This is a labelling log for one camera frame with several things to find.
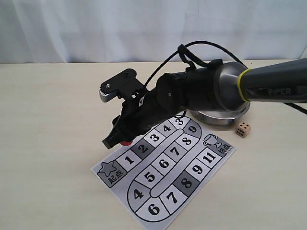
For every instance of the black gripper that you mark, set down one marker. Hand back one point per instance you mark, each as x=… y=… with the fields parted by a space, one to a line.
x=136 y=120

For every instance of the red cylinder game piece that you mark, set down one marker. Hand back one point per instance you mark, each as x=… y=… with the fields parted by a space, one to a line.
x=126 y=143

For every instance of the beige wooden die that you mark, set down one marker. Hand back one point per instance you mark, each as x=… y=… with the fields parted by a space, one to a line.
x=243 y=129

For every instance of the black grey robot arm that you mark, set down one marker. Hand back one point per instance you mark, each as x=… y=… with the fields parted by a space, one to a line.
x=217 y=87

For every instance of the paper number game board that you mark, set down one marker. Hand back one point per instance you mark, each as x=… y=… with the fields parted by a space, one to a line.
x=157 y=175

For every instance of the stainless steel bowl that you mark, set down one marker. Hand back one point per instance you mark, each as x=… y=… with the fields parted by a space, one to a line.
x=219 y=118

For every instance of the white curtain backdrop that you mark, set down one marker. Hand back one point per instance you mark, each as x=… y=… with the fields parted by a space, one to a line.
x=62 y=31

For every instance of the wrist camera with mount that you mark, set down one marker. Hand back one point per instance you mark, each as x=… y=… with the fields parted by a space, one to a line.
x=123 y=85

